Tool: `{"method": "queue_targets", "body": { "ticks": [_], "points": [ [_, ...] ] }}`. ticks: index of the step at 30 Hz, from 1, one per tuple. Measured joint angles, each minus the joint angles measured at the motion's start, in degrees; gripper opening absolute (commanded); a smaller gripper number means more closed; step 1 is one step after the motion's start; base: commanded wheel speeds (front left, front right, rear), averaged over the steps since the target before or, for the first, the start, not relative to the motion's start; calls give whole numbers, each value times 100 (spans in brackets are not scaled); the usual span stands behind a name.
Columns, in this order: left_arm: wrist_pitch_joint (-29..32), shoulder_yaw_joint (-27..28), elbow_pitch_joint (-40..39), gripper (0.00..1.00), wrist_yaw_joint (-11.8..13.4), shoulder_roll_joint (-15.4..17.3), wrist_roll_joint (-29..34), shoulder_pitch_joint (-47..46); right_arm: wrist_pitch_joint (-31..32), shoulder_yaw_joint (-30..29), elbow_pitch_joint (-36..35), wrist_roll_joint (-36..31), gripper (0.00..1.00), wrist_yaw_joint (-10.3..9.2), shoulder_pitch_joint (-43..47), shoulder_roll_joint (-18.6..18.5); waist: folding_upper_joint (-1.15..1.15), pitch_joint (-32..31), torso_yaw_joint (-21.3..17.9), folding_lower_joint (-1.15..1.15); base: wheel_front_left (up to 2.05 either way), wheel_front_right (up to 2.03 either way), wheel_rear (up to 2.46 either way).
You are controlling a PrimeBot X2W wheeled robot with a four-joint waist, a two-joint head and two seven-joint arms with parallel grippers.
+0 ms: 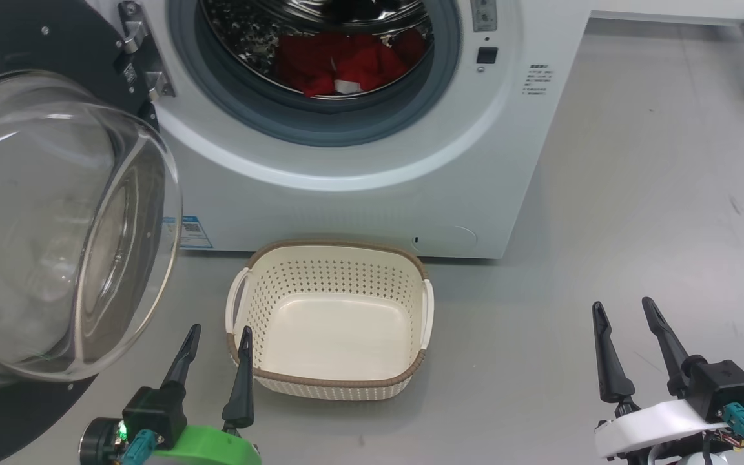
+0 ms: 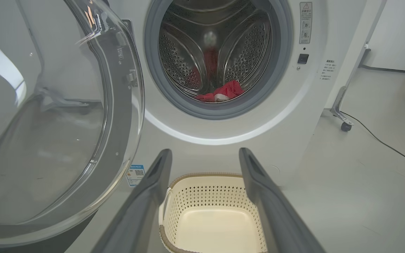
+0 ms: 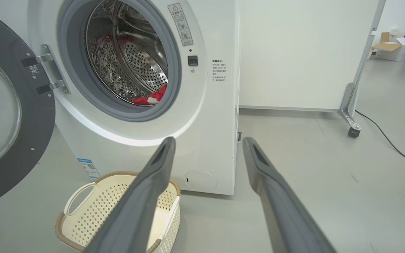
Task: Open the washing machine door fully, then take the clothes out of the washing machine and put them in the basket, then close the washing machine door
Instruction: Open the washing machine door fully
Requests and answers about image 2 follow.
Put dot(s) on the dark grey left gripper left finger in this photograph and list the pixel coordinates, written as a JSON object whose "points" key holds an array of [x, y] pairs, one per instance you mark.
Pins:
{"points": [[142, 211]]}

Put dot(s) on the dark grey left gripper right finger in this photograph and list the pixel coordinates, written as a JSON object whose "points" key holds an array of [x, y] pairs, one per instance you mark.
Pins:
{"points": [[272, 211]]}

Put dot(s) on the dark round glass washer door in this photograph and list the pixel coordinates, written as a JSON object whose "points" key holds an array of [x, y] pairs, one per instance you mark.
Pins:
{"points": [[47, 158]]}

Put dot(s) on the red cloth garment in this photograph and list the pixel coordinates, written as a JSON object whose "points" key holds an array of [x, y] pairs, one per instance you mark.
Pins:
{"points": [[227, 90]]}

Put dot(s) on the cream perforated laundry basket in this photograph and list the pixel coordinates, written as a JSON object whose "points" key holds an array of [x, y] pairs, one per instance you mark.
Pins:
{"points": [[213, 225]]}

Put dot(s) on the white front-load washing machine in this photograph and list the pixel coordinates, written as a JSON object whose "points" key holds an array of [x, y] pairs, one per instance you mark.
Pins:
{"points": [[294, 123]]}

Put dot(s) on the grey rubber door seal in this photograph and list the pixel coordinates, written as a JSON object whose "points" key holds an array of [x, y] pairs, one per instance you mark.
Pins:
{"points": [[280, 70]]}

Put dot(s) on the dark grey square door latch slot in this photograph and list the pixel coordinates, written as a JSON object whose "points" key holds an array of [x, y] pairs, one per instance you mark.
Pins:
{"points": [[303, 58]]}

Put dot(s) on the perforated steel washer drum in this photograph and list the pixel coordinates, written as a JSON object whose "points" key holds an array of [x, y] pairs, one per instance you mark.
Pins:
{"points": [[181, 56]]}

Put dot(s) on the blue energy label sticker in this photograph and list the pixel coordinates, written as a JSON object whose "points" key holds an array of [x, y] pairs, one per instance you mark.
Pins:
{"points": [[135, 174]]}

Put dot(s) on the metal stand leg with caster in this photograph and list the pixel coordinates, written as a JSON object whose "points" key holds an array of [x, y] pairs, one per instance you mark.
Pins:
{"points": [[343, 105]]}

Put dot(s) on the grey warning label sticker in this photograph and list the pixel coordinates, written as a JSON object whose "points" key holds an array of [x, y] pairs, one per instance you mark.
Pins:
{"points": [[305, 23]]}

